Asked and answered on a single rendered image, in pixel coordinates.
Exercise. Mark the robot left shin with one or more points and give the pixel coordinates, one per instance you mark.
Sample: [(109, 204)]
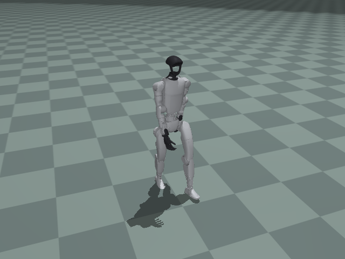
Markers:
[(189, 173)]

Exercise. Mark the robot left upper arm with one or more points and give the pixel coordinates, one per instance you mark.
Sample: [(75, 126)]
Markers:
[(187, 84)]

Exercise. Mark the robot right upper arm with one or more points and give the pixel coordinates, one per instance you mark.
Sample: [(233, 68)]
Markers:
[(158, 87)]

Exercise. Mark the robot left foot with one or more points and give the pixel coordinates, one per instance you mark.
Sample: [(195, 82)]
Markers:
[(192, 193)]

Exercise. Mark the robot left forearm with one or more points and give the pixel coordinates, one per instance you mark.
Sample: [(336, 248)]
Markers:
[(181, 110)]

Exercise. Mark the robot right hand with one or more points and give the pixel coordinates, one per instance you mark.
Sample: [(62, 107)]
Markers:
[(167, 141)]

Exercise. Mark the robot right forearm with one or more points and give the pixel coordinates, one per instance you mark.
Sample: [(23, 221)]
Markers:
[(161, 120)]

